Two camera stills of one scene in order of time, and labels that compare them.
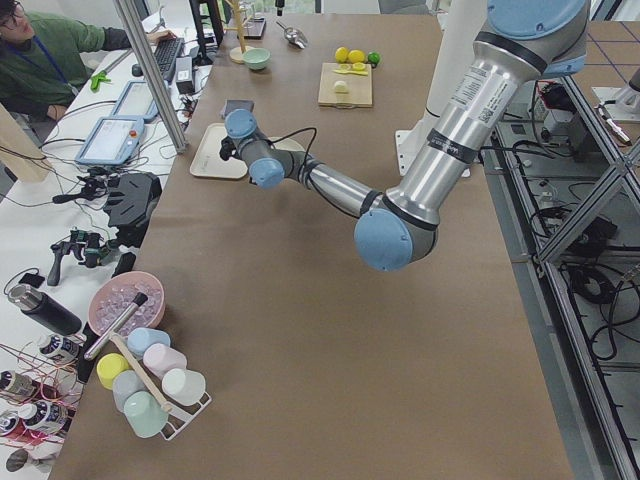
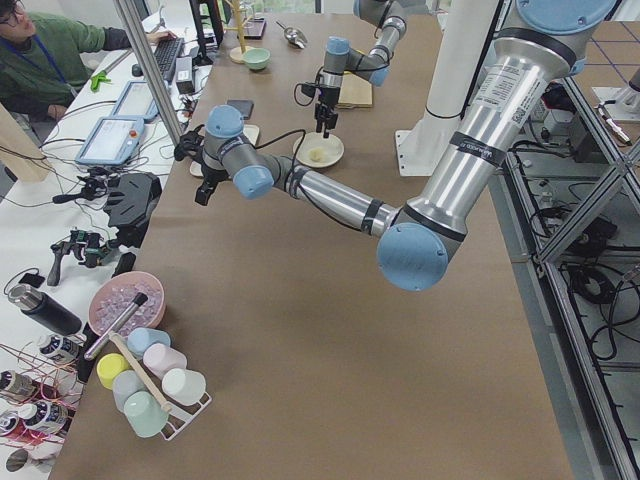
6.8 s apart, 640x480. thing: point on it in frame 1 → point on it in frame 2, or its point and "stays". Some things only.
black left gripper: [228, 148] → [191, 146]
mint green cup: [145, 414] stays
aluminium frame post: [130, 19] stays
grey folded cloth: [235, 104] stays
